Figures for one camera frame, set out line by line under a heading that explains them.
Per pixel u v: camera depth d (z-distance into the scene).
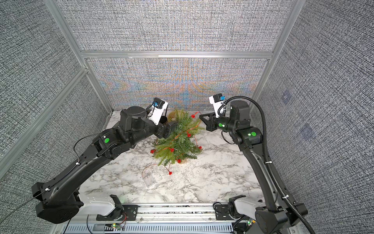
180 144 0.70
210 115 0.58
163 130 0.52
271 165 0.41
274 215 0.36
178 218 0.73
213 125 0.57
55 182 0.39
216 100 0.56
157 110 0.49
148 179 0.84
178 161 0.69
